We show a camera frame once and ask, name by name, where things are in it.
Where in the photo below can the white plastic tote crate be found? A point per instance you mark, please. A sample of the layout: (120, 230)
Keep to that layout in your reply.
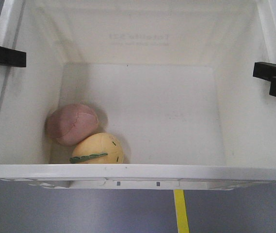
(171, 79)

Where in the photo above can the pink plush ball toy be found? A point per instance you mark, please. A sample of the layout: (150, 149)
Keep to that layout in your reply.
(71, 124)

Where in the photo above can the yellow plush ball toy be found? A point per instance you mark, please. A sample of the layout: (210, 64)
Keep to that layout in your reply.
(100, 148)

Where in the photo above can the yellow floor tape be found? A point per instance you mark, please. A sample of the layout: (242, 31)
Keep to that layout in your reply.
(181, 211)

